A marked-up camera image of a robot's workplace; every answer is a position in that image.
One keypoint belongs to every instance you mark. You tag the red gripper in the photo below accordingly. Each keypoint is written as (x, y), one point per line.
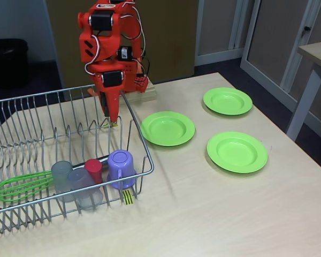
(112, 89)

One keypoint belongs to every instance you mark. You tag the purple plastic mug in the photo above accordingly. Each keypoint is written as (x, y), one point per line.
(120, 160)

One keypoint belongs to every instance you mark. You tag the red plastic cup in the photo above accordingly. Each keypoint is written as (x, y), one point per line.
(94, 167)

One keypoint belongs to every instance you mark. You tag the grey translucent plastic cup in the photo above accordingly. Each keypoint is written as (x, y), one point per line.
(60, 176)
(85, 192)

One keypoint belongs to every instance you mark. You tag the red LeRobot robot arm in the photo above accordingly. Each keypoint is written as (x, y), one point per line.
(109, 48)

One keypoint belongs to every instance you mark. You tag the orange table clamp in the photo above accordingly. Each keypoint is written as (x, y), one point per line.
(92, 92)

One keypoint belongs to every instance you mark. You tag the yellow black striped tape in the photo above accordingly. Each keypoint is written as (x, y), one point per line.
(128, 197)
(113, 125)

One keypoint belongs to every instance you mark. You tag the wooden base block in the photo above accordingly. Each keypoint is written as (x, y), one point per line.
(149, 93)

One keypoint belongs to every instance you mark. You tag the green plastic plate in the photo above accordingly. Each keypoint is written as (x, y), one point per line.
(174, 125)
(236, 152)
(224, 100)

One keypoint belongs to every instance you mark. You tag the brown cork board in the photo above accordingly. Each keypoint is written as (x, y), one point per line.
(69, 26)

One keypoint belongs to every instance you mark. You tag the black waste bin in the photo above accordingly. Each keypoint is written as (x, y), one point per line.
(8, 61)

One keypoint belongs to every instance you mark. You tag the grey tambour cabinet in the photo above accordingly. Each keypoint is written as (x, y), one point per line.
(216, 26)

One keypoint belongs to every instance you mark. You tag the grey cabinet with lock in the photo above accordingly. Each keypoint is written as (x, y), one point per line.
(283, 40)

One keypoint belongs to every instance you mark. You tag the beige side table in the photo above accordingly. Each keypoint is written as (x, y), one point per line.
(318, 51)

